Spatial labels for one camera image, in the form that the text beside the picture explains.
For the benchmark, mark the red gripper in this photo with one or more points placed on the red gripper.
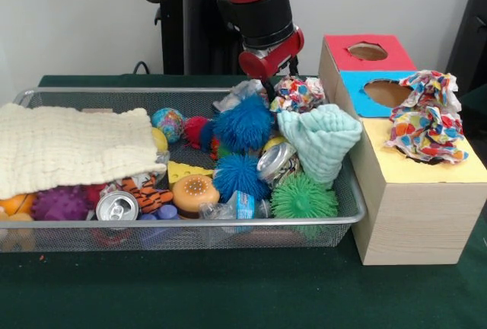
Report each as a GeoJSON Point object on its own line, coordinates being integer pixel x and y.
{"type": "Point", "coordinates": [266, 64]}

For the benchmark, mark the colourful printed paper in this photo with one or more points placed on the colourful printed paper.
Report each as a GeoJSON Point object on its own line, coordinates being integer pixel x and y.
{"type": "Point", "coordinates": [298, 94]}
{"type": "Point", "coordinates": [426, 123]}

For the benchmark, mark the light blue muslin cloth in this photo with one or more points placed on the light blue muslin cloth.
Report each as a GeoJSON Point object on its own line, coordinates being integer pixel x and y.
{"type": "Point", "coordinates": [319, 142]}

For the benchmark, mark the wooden box with three holes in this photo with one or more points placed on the wooden box with three holes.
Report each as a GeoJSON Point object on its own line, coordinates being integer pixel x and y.
{"type": "Point", "coordinates": [418, 222]}

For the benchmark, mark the large blue spiky ball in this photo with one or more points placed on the large blue spiky ball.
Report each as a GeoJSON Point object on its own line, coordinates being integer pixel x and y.
{"type": "Point", "coordinates": [243, 123]}

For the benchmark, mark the crushed printed can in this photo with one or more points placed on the crushed printed can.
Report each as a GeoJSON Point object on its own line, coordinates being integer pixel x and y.
{"type": "Point", "coordinates": [275, 163]}

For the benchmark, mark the green spiky ball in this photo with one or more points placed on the green spiky ball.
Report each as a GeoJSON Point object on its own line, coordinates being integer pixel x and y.
{"type": "Point", "coordinates": [304, 197]}

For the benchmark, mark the globe print ball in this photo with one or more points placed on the globe print ball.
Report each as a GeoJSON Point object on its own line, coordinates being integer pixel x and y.
{"type": "Point", "coordinates": [167, 125]}

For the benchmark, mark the yellow cheese wedge toy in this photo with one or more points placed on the yellow cheese wedge toy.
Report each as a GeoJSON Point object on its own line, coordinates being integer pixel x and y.
{"type": "Point", "coordinates": [186, 171]}

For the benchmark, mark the toy burger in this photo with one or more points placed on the toy burger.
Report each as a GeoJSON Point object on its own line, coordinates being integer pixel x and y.
{"type": "Point", "coordinates": [195, 192]}

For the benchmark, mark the green covered side table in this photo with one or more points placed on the green covered side table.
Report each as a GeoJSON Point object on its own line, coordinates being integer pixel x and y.
{"type": "Point", "coordinates": [475, 108]}

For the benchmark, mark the silver drink can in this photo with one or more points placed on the silver drink can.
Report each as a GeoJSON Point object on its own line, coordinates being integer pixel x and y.
{"type": "Point", "coordinates": [116, 207]}

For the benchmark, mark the cream muslin cloth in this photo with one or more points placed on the cream muslin cloth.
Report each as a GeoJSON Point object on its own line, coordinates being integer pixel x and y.
{"type": "Point", "coordinates": [76, 146]}

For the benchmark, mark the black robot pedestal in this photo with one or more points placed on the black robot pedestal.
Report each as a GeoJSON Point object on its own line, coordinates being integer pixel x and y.
{"type": "Point", "coordinates": [198, 39]}

